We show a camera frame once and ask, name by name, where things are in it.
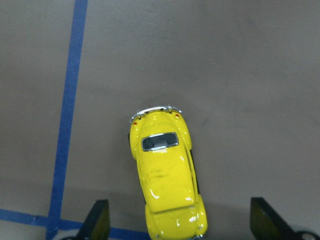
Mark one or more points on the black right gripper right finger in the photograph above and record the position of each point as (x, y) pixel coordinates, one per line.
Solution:
(267, 224)

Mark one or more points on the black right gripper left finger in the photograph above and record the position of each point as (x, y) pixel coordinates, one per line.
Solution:
(97, 224)

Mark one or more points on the yellow toy beetle car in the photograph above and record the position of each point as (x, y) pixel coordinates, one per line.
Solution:
(161, 145)

